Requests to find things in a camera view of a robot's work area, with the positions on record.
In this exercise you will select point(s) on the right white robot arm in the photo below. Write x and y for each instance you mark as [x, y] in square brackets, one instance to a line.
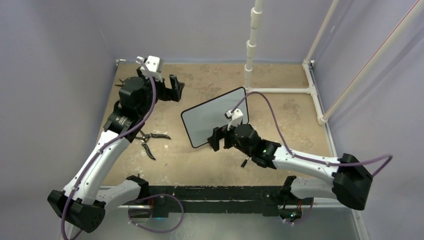
[340, 178]

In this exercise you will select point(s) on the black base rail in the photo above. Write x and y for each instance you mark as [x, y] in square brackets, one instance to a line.
[269, 201]

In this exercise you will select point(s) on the yellow handled pliers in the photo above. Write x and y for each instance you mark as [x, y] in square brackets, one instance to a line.
[120, 83]

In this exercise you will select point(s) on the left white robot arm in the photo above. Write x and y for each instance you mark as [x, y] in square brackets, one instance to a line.
[81, 205]

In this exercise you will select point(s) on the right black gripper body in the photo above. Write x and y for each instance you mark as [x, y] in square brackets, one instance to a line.
[230, 139]

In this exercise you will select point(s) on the white whiteboard marker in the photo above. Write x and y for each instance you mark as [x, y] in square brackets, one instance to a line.
[244, 163]

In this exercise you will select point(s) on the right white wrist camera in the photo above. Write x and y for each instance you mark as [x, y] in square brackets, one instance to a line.
[235, 118]

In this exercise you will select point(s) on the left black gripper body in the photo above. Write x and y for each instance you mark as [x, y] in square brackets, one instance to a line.
[163, 93]

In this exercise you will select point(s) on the small black-framed whiteboard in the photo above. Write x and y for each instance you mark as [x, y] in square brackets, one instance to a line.
[200, 120]

